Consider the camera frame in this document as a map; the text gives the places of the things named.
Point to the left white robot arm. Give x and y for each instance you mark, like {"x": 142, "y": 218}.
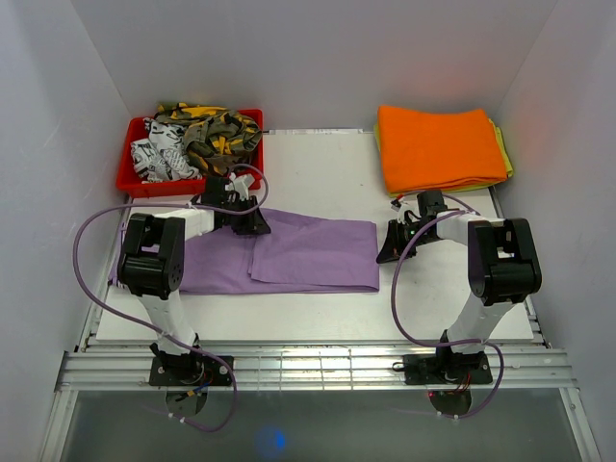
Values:
{"x": 151, "y": 266}

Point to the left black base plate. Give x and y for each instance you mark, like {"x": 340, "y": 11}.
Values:
{"x": 188, "y": 370}

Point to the red plastic bin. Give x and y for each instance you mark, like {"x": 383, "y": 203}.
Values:
{"x": 128, "y": 181}

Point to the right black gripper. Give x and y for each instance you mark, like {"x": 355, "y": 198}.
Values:
{"x": 393, "y": 248}

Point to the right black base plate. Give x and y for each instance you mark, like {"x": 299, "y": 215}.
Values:
{"x": 459, "y": 369}

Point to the camouflage trousers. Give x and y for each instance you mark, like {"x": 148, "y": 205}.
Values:
{"x": 214, "y": 138}

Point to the folded orange trousers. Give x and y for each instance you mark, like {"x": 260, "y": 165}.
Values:
{"x": 425, "y": 151}

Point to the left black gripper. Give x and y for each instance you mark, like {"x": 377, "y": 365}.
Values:
{"x": 255, "y": 223}

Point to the aluminium mounting rail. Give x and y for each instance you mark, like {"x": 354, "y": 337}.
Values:
{"x": 303, "y": 368}

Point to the purple trousers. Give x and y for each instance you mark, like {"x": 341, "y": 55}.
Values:
{"x": 301, "y": 254}

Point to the white black printed trousers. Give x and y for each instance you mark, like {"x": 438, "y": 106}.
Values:
{"x": 160, "y": 156}

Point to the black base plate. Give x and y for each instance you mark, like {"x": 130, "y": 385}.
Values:
{"x": 459, "y": 369}
{"x": 188, "y": 370}

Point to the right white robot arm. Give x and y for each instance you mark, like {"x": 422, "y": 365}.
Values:
{"x": 502, "y": 267}

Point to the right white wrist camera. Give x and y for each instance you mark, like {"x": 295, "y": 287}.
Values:
{"x": 404, "y": 211}

